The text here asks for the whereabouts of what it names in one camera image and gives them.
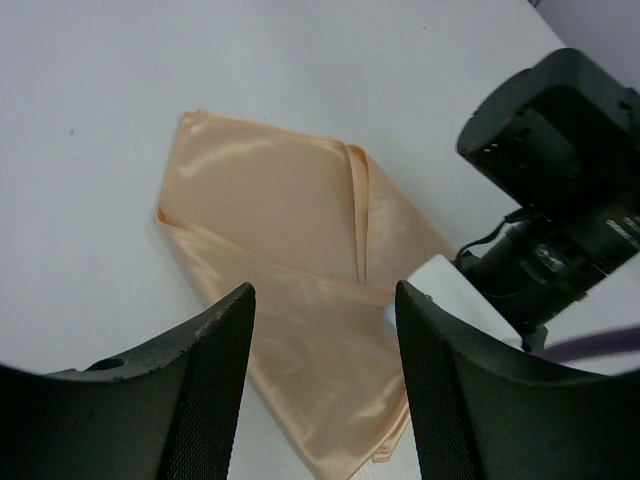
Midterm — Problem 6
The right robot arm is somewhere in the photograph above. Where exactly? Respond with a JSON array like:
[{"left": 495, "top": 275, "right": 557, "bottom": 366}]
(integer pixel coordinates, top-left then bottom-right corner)
[{"left": 455, "top": 48, "right": 639, "bottom": 334}]

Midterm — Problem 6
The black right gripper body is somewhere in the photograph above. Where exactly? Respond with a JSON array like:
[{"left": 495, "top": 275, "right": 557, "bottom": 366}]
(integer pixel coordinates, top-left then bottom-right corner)
[{"left": 457, "top": 209, "right": 605, "bottom": 325}]

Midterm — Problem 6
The peach cloth napkin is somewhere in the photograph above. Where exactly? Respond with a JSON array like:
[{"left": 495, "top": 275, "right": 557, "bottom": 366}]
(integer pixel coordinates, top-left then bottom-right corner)
[{"left": 157, "top": 110, "right": 454, "bottom": 479}]

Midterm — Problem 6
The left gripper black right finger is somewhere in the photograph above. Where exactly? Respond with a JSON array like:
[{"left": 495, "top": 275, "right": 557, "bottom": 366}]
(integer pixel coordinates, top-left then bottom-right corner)
[{"left": 395, "top": 281, "right": 639, "bottom": 479}]

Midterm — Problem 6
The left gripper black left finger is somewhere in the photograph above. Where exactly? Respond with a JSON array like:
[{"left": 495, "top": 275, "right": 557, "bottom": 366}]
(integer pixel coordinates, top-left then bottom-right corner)
[{"left": 1, "top": 283, "right": 255, "bottom": 479}]

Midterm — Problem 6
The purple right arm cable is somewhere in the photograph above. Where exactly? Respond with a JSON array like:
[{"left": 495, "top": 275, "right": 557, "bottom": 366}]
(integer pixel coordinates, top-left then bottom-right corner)
[{"left": 542, "top": 323, "right": 640, "bottom": 364}]

